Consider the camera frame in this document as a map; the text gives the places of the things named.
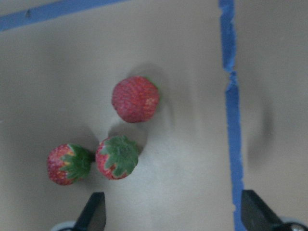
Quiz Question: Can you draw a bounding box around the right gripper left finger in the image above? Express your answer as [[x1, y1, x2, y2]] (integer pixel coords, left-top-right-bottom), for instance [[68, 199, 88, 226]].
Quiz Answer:
[[73, 192, 106, 231]]

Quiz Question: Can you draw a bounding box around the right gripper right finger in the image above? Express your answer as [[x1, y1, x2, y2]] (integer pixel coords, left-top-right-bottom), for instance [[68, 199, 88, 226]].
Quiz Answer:
[[241, 189, 308, 231]]

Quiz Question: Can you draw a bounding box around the strawberry with green leaves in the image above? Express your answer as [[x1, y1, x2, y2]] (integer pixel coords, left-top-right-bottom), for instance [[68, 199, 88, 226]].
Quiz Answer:
[[47, 143, 93, 186]]

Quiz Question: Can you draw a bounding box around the round red strawberry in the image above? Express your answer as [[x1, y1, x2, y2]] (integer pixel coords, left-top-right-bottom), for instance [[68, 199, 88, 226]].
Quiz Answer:
[[111, 76, 160, 123]]

